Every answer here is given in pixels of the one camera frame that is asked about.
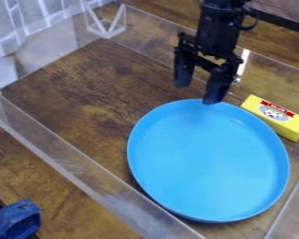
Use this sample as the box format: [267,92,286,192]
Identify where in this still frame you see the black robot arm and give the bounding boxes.
[173,0,248,105]

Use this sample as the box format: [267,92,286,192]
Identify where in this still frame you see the blue round plastic tray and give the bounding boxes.
[127,99,290,223]

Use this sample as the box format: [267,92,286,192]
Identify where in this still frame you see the grey checkered cloth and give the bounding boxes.
[0,0,115,58]

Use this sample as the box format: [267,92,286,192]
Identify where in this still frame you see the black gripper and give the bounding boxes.
[173,1,244,105]

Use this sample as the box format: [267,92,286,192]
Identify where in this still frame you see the clear acrylic enclosure wall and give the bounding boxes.
[0,0,299,239]

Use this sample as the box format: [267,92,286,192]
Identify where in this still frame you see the yellow brick with label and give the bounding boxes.
[240,94,299,142]

